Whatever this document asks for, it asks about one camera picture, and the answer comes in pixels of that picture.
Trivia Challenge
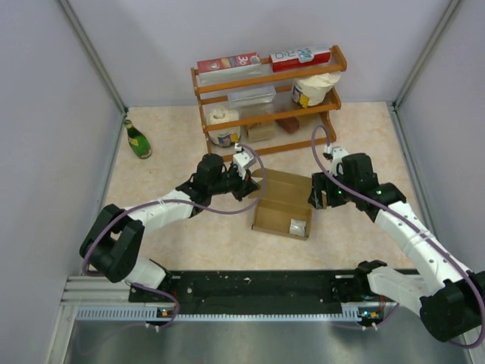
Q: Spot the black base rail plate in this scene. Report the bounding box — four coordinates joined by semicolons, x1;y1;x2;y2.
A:
85;268;452;315

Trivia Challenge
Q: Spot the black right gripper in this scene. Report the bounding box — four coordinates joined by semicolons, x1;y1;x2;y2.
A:
308;168;358;209

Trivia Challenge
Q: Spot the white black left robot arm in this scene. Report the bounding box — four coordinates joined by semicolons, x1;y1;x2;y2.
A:
80;148;260;301

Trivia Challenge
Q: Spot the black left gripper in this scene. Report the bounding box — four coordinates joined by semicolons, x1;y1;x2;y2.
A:
208;163;259;202

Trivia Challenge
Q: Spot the orange wooden shelf rack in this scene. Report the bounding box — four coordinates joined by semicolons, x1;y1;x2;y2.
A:
191;45;347;162

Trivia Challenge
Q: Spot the green glass bottle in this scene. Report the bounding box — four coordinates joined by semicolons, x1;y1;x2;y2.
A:
123;119;152;159

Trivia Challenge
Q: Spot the small clear plastic bag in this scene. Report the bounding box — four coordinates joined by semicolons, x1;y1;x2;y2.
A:
289;218;306;237

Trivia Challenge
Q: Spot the aluminium frame rail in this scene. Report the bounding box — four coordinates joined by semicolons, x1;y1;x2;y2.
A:
60;275;477;323

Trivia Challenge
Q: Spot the red brown brick block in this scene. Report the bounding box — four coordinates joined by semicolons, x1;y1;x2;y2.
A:
276;116;300;134

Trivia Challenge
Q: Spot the clear plastic container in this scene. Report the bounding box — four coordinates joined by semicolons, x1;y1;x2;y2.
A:
227;86;276;108

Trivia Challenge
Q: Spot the white bag upper shelf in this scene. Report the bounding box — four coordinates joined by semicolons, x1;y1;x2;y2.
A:
291;71;341;108

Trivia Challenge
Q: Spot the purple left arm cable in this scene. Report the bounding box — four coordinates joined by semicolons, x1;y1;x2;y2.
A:
81;143;268;331

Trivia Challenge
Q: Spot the red white toothpaste box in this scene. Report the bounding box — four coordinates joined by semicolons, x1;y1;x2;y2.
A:
269;47;331;72

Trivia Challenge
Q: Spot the white bag lower shelf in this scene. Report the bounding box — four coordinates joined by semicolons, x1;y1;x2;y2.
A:
208;108;242;148

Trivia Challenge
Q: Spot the white bag shelf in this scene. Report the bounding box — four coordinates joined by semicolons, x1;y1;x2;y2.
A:
208;108;242;148
291;71;341;108

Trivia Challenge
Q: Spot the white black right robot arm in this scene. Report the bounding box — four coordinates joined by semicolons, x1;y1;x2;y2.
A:
308;146;484;342

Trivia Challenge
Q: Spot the red foil wrap box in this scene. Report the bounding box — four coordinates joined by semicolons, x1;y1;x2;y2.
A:
197;52;261;76

